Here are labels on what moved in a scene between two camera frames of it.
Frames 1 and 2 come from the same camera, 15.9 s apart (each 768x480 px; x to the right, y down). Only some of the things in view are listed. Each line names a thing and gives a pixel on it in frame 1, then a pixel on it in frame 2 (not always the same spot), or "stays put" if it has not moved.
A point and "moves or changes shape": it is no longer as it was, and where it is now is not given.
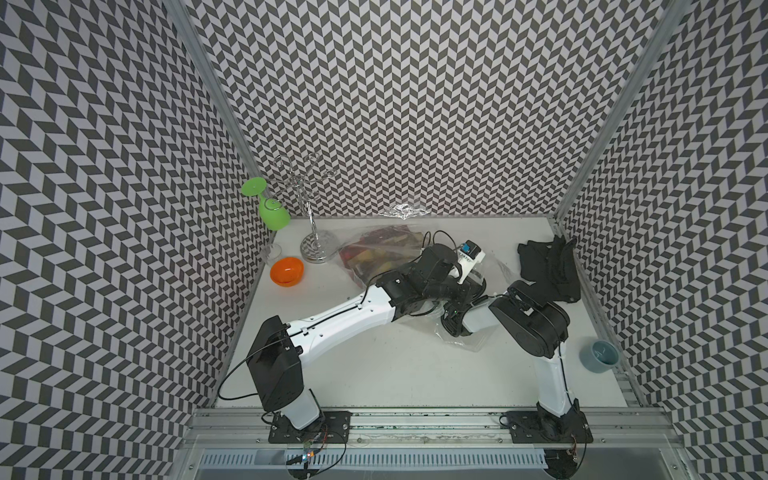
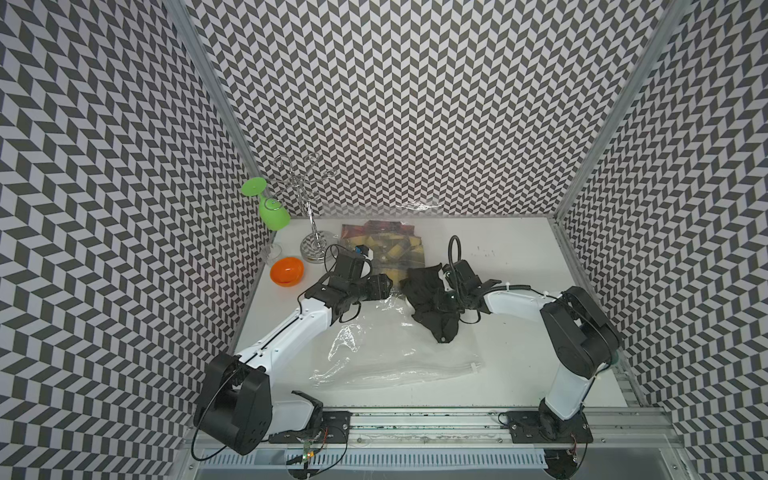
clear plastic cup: [271, 253] stays put
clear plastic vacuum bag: [370, 250] to [386, 345]
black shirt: [553, 266] moves or changes shape
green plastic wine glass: [272, 212] stays put
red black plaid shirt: [380, 252] to [371, 227]
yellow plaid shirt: [376, 253] stays put
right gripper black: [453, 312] to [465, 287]
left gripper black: [465, 292] to [379, 289]
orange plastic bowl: [287, 271] stays put
